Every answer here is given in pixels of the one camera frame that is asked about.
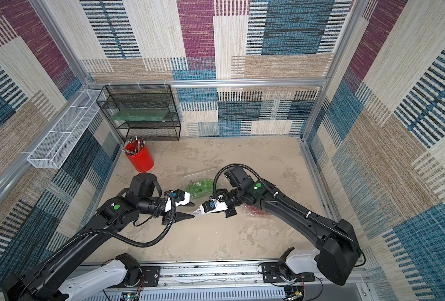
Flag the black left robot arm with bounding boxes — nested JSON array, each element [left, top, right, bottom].
[[1, 173, 193, 300]]

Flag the white wire mesh basket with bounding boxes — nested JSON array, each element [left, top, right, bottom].
[[27, 89, 100, 169]]

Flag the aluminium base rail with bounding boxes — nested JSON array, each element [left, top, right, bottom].
[[58, 258, 378, 300]]

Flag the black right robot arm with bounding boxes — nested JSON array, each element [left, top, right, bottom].
[[195, 163, 364, 286]]

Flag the white sticker sheet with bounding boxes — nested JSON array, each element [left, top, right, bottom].
[[193, 206, 206, 216]]

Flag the clear box green grapes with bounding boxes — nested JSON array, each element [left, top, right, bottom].
[[181, 169, 218, 201]]

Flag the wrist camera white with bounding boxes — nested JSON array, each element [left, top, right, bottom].
[[201, 200, 224, 213], [163, 189, 191, 213]]

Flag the clear box red grapes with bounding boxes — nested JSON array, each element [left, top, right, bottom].
[[243, 204, 271, 218]]

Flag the green tray on shelf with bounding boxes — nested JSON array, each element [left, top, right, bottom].
[[110, 109, 169, 122]]

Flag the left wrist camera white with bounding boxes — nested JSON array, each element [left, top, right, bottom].
[[163, 189, 191, 213]]

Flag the red pen cup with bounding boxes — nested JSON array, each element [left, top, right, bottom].
[[126, 146, 154, 173]]

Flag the pens in cup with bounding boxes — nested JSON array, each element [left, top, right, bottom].
[[123, 136, 145, 156]]

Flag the black wire mesh shelf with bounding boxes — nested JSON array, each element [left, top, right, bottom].
[[96, 84, 182, 142]]

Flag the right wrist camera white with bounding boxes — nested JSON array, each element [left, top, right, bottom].
[[201, 200, 224, 213]]

